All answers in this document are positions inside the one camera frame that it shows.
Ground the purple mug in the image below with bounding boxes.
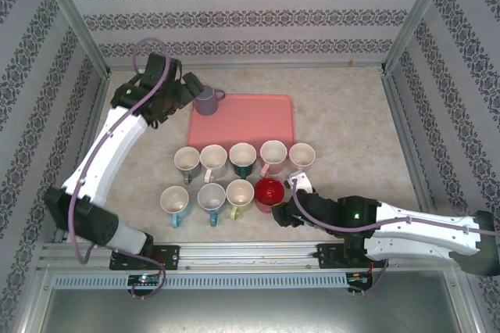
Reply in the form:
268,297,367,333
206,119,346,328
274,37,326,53
194,84,227,116

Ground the red mug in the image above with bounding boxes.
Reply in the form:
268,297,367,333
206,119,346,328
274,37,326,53
254,177,287,214

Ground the blue floral mug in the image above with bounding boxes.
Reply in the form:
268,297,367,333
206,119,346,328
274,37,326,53
197,183,227,227

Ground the aluminium frame post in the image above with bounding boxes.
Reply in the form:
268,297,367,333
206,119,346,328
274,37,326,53
382,0,460,76
33,0,112,78

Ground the long aluminium base rail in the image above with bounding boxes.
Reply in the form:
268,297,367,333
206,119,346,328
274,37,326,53
37,242,430,271

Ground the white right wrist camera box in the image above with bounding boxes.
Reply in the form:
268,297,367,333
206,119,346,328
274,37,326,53
287,170,314,196

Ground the light green mug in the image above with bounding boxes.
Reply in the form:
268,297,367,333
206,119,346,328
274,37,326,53
225,178,255,221

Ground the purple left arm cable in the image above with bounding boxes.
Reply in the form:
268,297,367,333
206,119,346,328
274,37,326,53
68,38,173,267

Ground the aluminium front frame beam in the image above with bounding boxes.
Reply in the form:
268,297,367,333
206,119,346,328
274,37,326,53
15,268,55,333
445,270,484,333

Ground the grey slotted cable duct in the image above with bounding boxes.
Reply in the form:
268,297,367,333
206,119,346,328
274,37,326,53
54,271,351,292

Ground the pale pink mug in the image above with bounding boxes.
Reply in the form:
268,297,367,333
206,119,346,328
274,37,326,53
288,142,316,174

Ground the small controller board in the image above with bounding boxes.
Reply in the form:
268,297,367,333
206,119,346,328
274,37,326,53
345,272,373,285
127,274,162,287

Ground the dark green mug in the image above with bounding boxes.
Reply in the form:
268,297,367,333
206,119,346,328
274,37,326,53
228,142,258,180

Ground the aluminium back wall rail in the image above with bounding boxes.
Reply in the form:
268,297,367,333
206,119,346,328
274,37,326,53
108,61,388,73

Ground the white mug pink handle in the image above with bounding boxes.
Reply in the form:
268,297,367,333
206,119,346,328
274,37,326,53
199,144,228,184

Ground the light blue mug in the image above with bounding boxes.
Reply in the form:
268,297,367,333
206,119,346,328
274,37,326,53
159,185,191,229

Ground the grey mug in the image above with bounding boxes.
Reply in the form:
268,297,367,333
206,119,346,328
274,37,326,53
173,146,202,185

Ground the brushed steel shelf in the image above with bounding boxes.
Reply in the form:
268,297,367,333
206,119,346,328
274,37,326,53
38,288,476,333

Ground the pink plastic tray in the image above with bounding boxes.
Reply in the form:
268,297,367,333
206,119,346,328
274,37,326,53
186,93,295,149

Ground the thin purple base cable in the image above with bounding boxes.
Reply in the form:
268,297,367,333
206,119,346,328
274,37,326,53
349,260,391,298
130,254,168,301

